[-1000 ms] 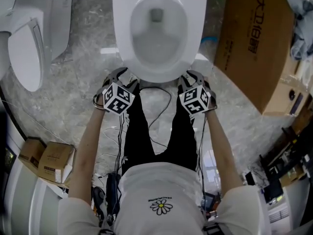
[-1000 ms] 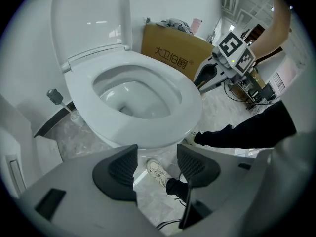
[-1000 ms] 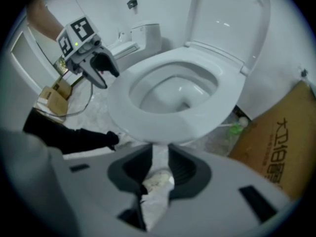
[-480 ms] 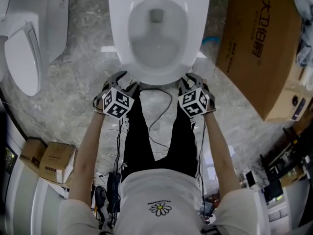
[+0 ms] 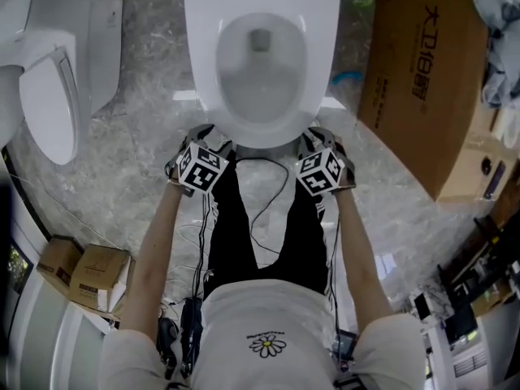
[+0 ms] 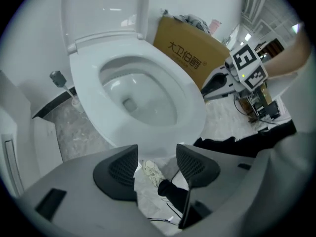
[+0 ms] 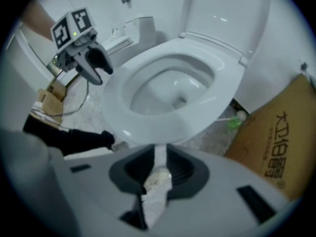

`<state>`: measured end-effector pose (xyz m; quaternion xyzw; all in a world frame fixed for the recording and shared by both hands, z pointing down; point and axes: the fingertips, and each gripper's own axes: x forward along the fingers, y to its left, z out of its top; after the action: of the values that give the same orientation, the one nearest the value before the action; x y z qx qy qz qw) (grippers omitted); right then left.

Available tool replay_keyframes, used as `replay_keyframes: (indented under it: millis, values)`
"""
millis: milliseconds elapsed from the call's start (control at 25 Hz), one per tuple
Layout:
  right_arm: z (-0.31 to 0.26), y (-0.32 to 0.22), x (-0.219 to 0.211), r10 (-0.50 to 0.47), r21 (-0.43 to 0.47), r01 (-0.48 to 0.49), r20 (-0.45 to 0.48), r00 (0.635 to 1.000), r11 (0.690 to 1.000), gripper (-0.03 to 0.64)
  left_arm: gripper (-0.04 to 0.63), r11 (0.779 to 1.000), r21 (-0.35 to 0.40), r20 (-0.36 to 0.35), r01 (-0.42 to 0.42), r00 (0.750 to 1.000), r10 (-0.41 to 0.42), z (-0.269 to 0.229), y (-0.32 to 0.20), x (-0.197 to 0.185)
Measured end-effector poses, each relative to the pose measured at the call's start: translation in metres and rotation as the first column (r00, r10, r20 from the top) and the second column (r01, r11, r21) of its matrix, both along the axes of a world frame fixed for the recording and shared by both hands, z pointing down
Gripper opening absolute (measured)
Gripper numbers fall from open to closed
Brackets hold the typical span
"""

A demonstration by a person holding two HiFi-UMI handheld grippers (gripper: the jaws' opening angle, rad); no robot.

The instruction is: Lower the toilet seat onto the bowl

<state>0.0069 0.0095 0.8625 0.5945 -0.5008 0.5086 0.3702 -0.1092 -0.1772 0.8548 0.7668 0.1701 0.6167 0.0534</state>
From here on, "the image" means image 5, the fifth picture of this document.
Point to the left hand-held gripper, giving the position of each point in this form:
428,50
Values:
200,168

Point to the blue curved plastic piece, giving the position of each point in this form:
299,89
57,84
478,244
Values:
345,76

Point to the white closed-lid toilet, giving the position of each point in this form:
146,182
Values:
48,75

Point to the grey crumpled cloth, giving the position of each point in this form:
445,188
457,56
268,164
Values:
497,47

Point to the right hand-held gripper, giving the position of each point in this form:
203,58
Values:
321,171

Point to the person's left forearm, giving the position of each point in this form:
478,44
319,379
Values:
162,250

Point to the white toilet bowl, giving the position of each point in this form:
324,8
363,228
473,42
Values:
203,55

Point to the small brown cardboard box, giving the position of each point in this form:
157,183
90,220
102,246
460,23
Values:
61,260
99,276

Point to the large brown cardboard box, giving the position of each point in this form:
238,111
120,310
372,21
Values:
422,75

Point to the person's white flower t-shirt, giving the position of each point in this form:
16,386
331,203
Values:
264,323

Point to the person's right forearm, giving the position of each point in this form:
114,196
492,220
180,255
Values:
357,258

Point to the purple flat packet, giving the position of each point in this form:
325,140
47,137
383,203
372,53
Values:
495,180

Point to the small device with screen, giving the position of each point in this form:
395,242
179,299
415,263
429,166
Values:
345,345

